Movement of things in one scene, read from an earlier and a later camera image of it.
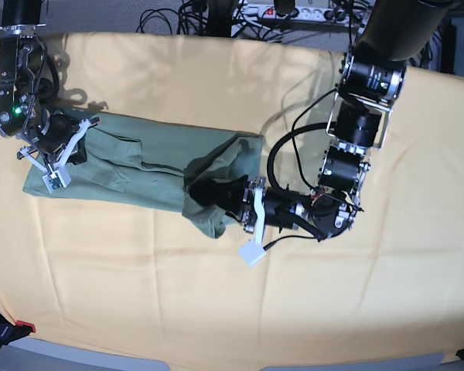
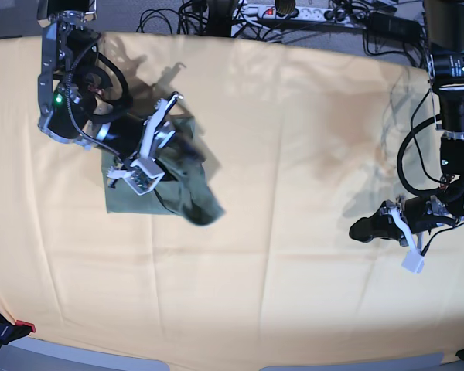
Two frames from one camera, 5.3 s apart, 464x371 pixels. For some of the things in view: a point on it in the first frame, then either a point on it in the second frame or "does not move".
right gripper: x=263 y=207 to x=400 y=219
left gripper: x=56 y=138 to x=137 y=140
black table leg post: x=219 y=21 does not move
